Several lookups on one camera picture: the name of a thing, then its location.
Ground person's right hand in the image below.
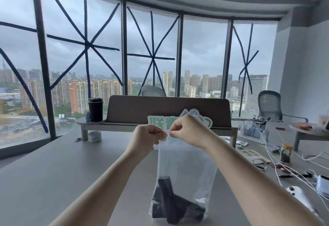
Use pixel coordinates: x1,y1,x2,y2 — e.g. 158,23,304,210
170,114,215,149

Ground person's left hand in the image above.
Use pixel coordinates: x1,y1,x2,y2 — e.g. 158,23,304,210
127,124,168,158

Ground clear plastic zip bag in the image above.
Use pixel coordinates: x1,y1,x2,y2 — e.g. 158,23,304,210
149,130,219,225

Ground person's right forearm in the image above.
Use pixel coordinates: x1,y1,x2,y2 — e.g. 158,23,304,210
203,138,327,226

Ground person's left forearm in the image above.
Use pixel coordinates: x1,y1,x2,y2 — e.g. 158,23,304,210
48,149,153,226

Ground green and white sign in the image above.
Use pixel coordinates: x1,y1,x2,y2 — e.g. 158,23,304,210
147,108,213,139

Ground brown desk partition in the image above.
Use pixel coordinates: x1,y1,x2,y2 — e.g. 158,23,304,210
106,95,232,129

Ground grey mesh office chair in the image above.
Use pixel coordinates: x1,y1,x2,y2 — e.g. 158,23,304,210
258,90,308,124
141,85,167,97

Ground grey desk riser shelf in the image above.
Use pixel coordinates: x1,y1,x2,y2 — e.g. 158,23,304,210
76,116,238,148

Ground black plastic parts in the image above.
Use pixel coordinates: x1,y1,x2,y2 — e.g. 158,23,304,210
152,176,206,224

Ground grey tape roll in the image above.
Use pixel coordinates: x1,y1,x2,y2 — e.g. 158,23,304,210
88,131,103,143

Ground black travel tumbler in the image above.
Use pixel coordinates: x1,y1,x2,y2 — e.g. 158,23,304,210
88,98,104,123

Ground printed paper card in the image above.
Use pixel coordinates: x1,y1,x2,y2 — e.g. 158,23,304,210
237,149,271,164

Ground blue tape star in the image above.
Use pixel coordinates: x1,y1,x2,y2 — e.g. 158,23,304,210
40,0,124,99
233,23,259,97
127,7,179,96
0,0,49,134

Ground glass jar with gold lid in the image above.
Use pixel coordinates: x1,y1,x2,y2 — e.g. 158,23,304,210
280,143,294,164

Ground round grey side table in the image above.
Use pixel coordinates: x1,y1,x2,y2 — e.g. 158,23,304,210
289,122,329,152

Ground white game controller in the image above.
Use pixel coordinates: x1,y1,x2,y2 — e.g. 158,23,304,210
285,186,322,219

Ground white power adapter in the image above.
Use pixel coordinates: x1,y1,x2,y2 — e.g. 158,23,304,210
316,175,329,198

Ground white cable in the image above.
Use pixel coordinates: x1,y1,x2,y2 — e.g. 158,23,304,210
247,120,329,208

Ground black window frame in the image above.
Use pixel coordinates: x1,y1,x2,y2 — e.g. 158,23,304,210
0,0,282,160

